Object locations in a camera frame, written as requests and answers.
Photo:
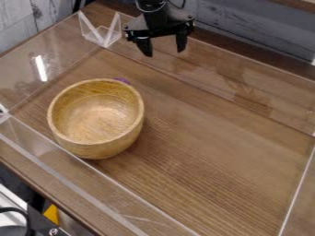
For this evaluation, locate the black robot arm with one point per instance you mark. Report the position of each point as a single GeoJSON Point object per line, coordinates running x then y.
{"type": "Point", "coordinates": [151, 6]}

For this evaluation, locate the clear acrylic tray walls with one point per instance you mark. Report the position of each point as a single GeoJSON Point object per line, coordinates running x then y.
{"type": "Point", "coordinates": [224, 163]}

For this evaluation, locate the clear acrylic corner bracket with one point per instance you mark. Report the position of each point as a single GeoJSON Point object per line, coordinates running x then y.
{"type": "Point", "coordinates": [102, 35]}

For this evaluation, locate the purple eggplant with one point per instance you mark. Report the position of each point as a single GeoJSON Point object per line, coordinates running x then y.
{"type": "Point", "coordinates": [125, 80]}

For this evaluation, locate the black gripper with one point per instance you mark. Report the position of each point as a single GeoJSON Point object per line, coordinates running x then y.
{"type": "Point", "coordinates": [159, 24]}

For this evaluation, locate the black device with yellow label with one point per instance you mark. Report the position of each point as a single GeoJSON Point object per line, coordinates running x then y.
{"type": "Point", "coordinates": [41, 225]}

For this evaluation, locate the brown wooden bowl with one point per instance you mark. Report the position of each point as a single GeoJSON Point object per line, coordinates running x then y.
{"type": "Point", "coordinates": [97, 117]}

